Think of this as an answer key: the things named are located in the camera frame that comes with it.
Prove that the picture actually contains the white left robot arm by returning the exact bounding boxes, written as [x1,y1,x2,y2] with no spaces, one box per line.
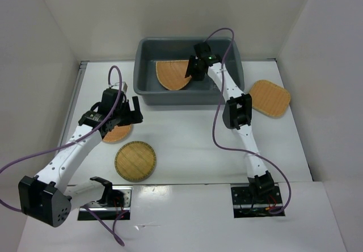
[18,89,143,228]

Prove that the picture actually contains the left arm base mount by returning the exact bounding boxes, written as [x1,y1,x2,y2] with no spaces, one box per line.
[86,186,133,221]

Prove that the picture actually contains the round tan woven tray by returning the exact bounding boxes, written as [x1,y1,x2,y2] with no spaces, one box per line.
[103,125,133,144]

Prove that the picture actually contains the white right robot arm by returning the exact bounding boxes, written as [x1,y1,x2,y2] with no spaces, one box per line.
[185,42,275,203]

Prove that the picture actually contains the triangular woven tray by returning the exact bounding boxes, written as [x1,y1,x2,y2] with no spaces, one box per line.
[156,60,192,91]

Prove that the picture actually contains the round green-rimmed bamboo tray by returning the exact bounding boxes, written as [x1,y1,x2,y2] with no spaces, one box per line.
[115,141,157,182]

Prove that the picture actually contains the grey plastic bin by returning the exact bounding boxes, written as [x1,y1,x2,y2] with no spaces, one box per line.
[133,37,244,106]

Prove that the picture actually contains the square woven tray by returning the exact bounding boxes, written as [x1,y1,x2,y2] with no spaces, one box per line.
[249,79,291,118]

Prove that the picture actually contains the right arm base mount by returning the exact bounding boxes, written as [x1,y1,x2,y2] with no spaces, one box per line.
[230,184,285,219]

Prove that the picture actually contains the aluminium table edge rail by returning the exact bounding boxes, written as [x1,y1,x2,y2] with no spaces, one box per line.
[58,61,88,146]

